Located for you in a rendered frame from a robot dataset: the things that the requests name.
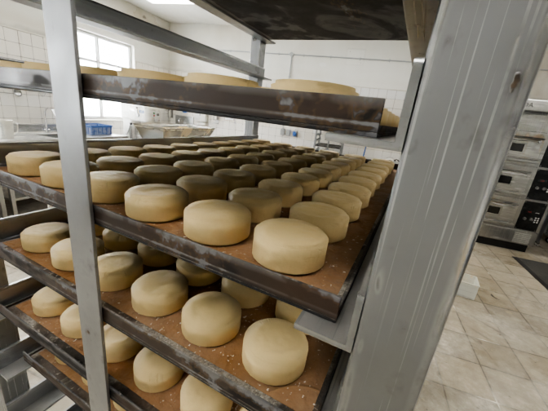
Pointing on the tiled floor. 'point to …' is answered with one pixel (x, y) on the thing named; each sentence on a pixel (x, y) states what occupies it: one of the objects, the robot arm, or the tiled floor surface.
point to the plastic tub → (468, 286)
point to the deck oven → (521, 185)
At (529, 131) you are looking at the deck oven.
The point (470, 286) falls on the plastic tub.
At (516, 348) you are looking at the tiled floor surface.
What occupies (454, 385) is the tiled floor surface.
